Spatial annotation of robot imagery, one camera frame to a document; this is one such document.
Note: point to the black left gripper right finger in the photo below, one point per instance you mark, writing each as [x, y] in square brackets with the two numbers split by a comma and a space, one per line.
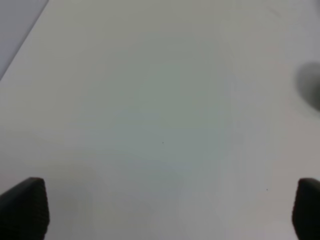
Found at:
[306, 209]

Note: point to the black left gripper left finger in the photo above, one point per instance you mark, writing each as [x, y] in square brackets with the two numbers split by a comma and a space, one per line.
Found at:
[24, 211]

